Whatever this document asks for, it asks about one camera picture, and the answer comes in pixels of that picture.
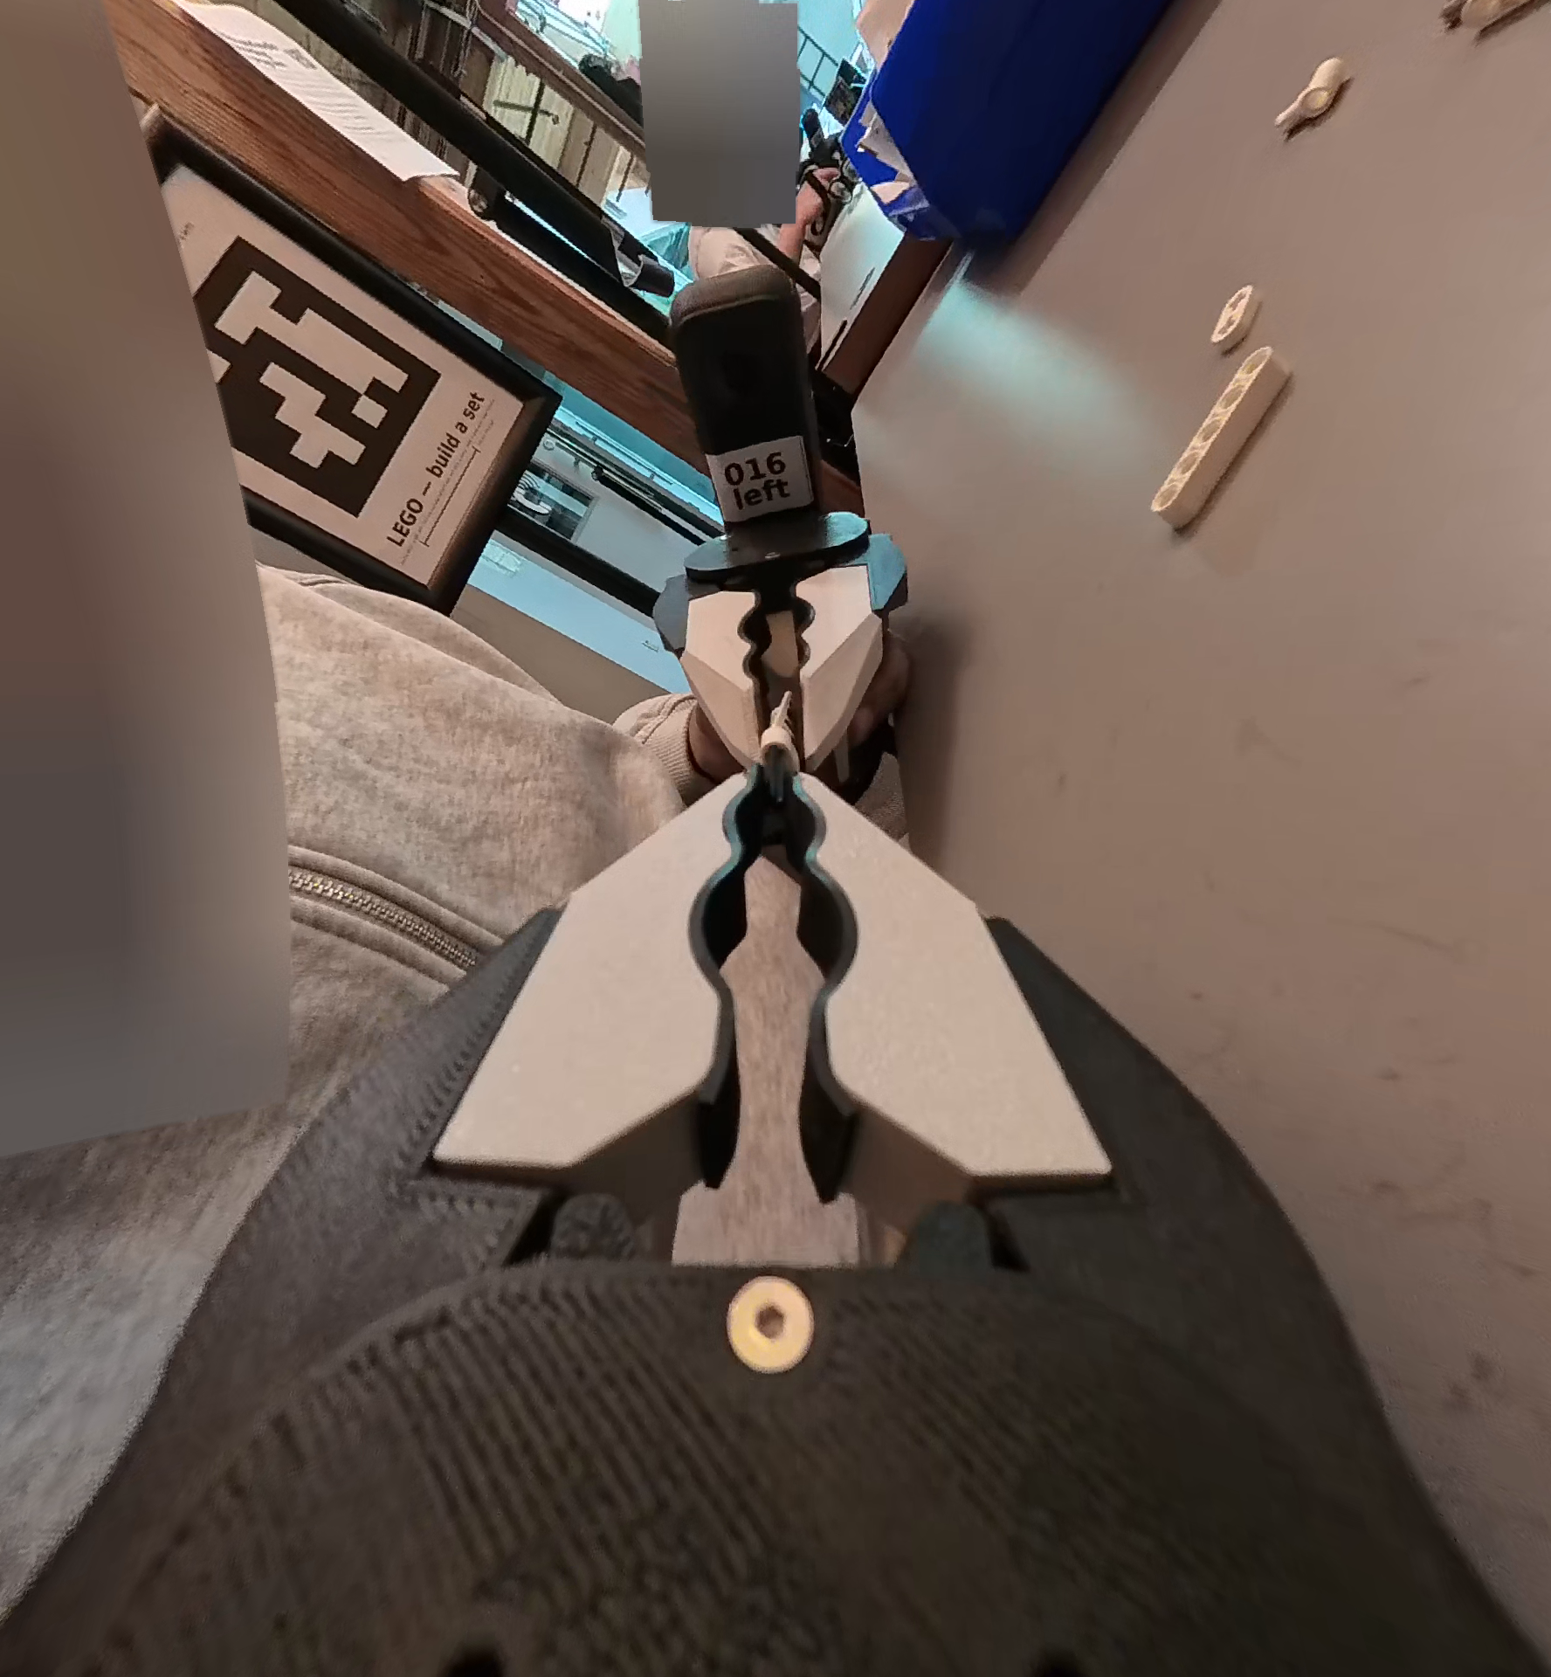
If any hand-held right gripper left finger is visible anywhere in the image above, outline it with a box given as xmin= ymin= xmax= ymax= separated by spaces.
xmin=433 ymin=771 xmax=765 ymax=1227

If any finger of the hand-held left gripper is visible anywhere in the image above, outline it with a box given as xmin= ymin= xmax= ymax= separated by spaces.
xmin=681 ymin=591 xmax=783 ymax=779
xmin=788 ymin=580 xmax=888 ymax=791

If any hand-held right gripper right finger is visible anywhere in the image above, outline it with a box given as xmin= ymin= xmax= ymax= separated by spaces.
xmin=786 ymin=773 xmax=1115 ymax=1243

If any white lego beam with holes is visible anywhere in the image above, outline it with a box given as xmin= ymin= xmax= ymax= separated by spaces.
xmin=1149 ymin=344 xmax=1292 ymax=534

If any white lego pin connector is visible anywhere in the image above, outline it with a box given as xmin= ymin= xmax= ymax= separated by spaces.
xmin=1274 ymin=56 xmax=1355 ymax=133

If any person's left hand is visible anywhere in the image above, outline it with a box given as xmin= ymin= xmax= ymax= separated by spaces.
xmin=853 ymin=636 xmax=917 ymax=793

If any grey zip sweatshirt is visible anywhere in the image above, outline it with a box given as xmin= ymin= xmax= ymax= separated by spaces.
xmin=0 ymin=564 xmax=883 ymax=1677

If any brown wooden desk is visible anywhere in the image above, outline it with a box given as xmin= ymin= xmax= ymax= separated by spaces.
xmin=107 ymin=0 xmax=861 ymax=526

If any blue plastic bin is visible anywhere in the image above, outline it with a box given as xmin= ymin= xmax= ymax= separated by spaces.
xmin=854 ymin=0 xmax=1176 ymax=244

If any white printed paper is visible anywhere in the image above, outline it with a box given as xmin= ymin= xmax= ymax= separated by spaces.
xmin=174 ymin=0 xmax=456 ymax=187

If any white wall poster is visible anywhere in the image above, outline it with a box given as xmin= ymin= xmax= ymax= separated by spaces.
xmin=147 ymin=124 xmax=565 ymax=618

